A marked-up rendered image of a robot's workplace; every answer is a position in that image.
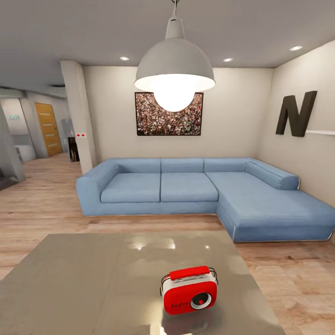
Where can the decorative sign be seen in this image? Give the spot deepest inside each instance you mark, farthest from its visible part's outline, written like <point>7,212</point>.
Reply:
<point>298,122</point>

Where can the radio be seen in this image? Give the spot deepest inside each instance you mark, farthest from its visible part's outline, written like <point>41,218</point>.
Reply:
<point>189,290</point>

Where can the picture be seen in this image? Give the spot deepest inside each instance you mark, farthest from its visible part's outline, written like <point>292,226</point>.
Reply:
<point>152,119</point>

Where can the room light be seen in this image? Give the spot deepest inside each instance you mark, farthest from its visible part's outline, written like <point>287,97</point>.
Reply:
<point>174,55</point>

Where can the coffee table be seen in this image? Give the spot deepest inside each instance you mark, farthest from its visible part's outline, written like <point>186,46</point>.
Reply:
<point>108,284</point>

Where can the door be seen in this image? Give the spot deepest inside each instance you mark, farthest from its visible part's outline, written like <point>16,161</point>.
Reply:
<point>48,127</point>

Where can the standing mirror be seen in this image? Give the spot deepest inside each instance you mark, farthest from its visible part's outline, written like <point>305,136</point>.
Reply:
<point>70,140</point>

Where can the sofa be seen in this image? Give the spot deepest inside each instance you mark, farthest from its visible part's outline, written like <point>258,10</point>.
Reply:
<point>255,201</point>

